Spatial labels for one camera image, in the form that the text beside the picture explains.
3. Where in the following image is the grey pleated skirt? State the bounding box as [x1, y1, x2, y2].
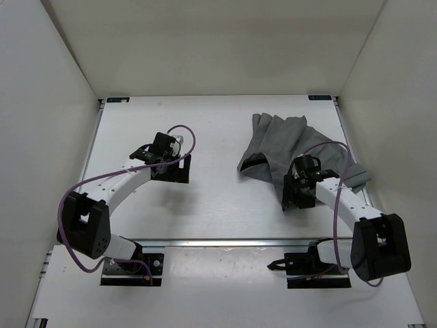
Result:
[238, 113, 371, 203]

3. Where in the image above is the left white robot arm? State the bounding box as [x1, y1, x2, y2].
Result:
[57, 131, 192, 272]

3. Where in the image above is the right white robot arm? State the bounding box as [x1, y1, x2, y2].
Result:
[268, 154, 411, 282]

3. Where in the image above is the left corner label sticker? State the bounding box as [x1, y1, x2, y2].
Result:
[107, 97, 130, 103]

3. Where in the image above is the corner label sticker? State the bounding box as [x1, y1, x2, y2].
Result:
[308, 94, 332, 101]
[107, 97, 130, 103]

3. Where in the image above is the right corner label sticker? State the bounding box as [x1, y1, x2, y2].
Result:
[308, 94, 332, 101]

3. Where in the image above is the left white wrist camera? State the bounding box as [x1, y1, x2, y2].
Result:
[173, 135, 184, 148]

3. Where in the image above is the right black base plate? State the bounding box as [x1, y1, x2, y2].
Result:
[268, 241, 352, 290]

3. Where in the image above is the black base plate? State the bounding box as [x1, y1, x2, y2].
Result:
[268, 241, 352, 290]
[100, 253, 165, 287]

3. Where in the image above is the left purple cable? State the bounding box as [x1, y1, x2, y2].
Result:
[58, 124, 196, 273]

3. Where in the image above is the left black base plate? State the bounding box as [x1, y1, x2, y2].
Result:
[100, 253, 165, 287]

